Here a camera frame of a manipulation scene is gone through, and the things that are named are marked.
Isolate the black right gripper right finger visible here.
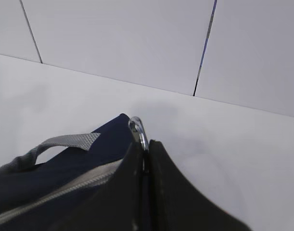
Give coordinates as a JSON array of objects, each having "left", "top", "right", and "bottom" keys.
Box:
[{"left": 148, "top": 140, "right": 250, "bottom": 231}]

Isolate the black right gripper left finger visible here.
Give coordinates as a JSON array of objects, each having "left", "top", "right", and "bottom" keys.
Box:
[{"left": 49, "top": 142, "right": 145, "bottom": 231}]

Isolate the navy blue lunch bag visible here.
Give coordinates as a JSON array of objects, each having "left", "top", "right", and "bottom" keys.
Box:
[{"left": 0, "top": 113, "right": 150, "bottom": 231}]

